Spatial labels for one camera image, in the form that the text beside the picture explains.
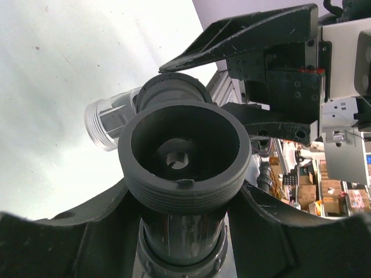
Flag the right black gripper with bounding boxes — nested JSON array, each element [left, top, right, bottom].
[[159, 3, 332, 145]]

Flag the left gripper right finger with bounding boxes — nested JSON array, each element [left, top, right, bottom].
[[227, 178, 370, 277]]

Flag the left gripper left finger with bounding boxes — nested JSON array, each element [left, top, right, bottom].
[[1, 180, 139, 277]]

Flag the dark grey pipe fitting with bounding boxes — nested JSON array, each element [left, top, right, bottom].
[[118, 73, 252, 277]]

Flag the clear plastic threaded connector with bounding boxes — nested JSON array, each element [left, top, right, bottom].
[[84, 87, 141, 152]]

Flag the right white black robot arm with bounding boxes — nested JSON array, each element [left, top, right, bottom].
[[159, 1, 370, 145]]

